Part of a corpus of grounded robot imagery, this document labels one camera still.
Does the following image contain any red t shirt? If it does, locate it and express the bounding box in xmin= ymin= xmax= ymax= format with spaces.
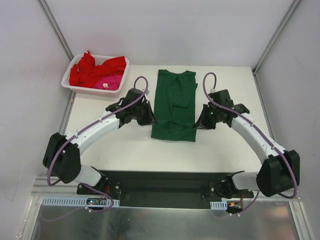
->
xmin=69 ymin=51 xmax=127 ymax=89

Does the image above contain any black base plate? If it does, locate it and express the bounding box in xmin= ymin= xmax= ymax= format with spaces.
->
xmin=76 ymin=169 xmax=255 ymax=208

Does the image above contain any left aluminium rail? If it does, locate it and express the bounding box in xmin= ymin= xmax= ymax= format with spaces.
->
xmin=31 ymin=176 xmax=81 ymax=196

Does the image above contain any left white cable duct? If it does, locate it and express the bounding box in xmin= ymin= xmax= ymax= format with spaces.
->
xmin=42 ymin=196 xmax=120 ymax=208

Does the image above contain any pink t shirt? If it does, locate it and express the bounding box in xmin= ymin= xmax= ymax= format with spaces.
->
xmin=94 ymin=75 xmax=123 ymax=91

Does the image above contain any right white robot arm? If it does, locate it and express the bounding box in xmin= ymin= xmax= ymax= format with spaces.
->
xmin=194 ymin=89 xmax=300 ymax=199

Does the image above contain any right white cable duct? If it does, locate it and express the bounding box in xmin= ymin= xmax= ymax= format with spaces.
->
xmin=210 ymin=200 xmax=228 ymax=211

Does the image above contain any white cable duct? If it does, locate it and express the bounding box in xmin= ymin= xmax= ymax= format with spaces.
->
xmin=42 ymin=196 xmax=120 ymax=208
xmin=210 ymin=200 xmax=228 ymax=211

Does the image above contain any green t shirt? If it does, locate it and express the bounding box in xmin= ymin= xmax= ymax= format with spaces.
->
xmin=151 ymin=69 xmax=198 ymax=142

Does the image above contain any aluminium frame post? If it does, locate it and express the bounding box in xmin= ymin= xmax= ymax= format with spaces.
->
xmin=252 ymin=0 xmax=303 ymax=76
xmin=37 ymin=0 xmax=74 ymax=61

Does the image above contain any white plastic basket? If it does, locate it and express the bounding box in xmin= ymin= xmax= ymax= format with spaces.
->
xmin=61 ymin=53 xmax=130 ymax=97

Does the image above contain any left aluminium frame post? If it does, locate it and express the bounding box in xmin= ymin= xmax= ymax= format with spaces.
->
xmin=37 ymin=0 xmax=74 ymax=61

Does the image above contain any right aluminium frame post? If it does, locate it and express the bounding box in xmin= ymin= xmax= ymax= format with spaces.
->
xmin=252 ymin=0 xmax=303 ymax=76

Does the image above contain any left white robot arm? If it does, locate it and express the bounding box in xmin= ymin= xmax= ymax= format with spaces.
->
xmin=42 ymin=88 xmax=157 ymax=195

